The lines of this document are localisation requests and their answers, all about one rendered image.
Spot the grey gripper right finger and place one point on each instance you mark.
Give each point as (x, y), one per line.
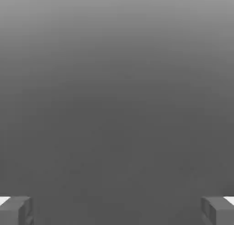
(221, 212)

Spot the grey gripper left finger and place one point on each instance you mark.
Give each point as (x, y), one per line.
(12, 212)

